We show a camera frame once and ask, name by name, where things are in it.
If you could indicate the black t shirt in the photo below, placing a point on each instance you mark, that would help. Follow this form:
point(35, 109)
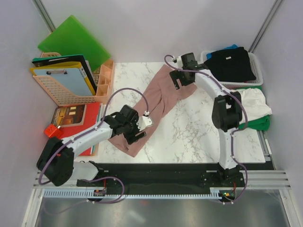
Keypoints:
point(231, 65)

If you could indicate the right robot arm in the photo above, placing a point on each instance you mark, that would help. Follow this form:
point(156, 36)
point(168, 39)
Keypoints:
point(226, 114)

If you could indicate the black folder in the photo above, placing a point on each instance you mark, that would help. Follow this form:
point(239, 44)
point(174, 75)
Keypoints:
point(38, 62)

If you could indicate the blue clipboard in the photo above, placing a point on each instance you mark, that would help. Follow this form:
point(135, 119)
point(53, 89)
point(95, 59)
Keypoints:
point(71, 78)

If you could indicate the orange desk organizer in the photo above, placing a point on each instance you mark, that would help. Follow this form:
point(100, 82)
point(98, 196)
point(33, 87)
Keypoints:
point(104, 78)

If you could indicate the pink t shirt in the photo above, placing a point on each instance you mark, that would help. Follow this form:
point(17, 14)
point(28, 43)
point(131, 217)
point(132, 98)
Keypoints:
point(162, 96)

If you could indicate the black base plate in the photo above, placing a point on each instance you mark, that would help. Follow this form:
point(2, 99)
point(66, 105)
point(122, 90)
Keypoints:
point(160, 181)

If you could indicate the white laundry basket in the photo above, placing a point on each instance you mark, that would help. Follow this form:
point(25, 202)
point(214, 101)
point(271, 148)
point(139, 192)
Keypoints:
point(254, 63)

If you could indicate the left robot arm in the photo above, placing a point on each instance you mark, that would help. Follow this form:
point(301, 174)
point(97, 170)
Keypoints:
point(57, 160)

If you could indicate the yellow folder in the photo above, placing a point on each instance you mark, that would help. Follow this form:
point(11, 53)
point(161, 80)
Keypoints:
point(70, 64)

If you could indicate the white t shirt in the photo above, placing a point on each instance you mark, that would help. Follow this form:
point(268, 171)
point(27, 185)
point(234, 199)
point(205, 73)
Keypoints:
point(254, 103)

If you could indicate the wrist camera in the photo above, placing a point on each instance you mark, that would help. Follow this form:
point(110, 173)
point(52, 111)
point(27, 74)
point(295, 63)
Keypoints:
point(179, 62)
point(144, 122)

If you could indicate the green plastic folder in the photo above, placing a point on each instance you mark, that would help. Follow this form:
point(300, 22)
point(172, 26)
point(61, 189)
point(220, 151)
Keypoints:
point(72, 37)

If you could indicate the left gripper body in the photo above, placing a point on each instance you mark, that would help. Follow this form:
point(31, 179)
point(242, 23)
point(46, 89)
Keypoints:
point(129, 132)

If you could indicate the pink file rack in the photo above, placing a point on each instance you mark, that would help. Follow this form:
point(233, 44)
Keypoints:
point(60, 94)

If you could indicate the green t shirt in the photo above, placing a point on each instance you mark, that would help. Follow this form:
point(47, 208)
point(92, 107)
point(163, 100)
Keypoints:
point(261, 124)

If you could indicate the red folder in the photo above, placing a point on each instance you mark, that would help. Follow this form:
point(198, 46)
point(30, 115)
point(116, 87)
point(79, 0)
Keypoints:
point(92, 116)

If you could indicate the aluminium frame rail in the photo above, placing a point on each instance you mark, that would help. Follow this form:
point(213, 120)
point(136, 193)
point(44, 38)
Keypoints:
point(260, 175)

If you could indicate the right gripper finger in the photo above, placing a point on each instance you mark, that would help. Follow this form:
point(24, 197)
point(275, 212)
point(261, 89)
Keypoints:
point(176, 74)
point(177, 83)

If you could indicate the white cable duct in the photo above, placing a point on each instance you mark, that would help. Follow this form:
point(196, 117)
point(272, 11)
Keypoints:
point(211, 193)

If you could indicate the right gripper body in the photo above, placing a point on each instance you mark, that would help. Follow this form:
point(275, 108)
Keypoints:
point(177, 74)

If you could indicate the brown book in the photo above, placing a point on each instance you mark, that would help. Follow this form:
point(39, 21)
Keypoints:
point(68, 116)

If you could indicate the red cube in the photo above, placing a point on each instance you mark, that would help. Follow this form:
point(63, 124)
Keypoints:
point(53, 131)

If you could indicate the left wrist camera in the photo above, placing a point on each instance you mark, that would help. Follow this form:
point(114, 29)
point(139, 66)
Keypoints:
point(144, 122)

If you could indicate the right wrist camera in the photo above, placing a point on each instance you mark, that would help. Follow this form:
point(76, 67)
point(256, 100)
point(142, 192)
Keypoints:
point(179, 62)

